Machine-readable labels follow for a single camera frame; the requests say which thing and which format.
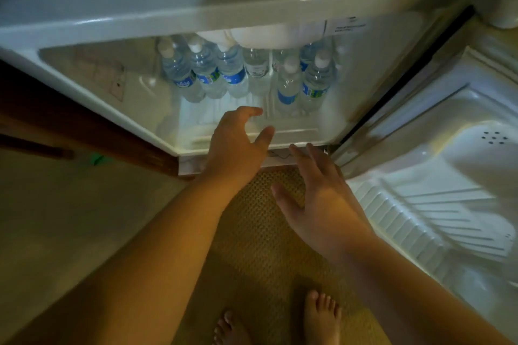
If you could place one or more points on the person's left thumb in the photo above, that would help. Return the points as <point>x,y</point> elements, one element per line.
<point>264,139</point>

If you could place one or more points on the person's left forearm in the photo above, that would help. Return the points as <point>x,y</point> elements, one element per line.
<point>133,264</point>

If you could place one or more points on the person's right hand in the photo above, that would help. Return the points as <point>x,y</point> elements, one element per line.
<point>323,205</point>

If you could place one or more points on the person's foot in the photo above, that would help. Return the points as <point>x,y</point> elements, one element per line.
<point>321,318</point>
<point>230,329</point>

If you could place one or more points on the person's left hand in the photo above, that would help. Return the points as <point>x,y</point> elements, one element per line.
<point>232,148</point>

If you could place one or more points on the person's right forearm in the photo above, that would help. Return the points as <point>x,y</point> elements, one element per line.
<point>408,296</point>

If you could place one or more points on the faded fridge wall sticker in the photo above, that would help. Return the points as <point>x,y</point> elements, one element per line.
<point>103,74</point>

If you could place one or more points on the dark wooden cabinet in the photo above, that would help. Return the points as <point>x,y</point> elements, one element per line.
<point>60,118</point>

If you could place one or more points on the white freezer compartment cover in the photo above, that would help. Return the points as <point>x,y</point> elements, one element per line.
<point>263,35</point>

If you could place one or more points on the person's left foot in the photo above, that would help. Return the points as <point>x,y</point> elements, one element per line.
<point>230,329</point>

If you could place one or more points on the white fridge door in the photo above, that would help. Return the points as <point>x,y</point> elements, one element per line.
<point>437,179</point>

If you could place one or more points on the white mini fridge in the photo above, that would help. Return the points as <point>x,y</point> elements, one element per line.
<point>121,13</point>

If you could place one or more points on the small green object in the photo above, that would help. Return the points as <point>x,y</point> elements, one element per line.
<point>99,159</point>

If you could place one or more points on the woven straw floor mat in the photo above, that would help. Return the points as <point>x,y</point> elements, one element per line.
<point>259,243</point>

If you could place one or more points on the person's right thumb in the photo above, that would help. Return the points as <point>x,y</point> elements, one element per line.
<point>286,200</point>

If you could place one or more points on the group of clear water bottles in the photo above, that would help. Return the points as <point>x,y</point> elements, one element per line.
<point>243,69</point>

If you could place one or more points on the person's right middle finger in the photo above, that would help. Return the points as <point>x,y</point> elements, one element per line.
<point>319,158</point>

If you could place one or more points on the person's right foot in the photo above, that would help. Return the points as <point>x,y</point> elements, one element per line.
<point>321,318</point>

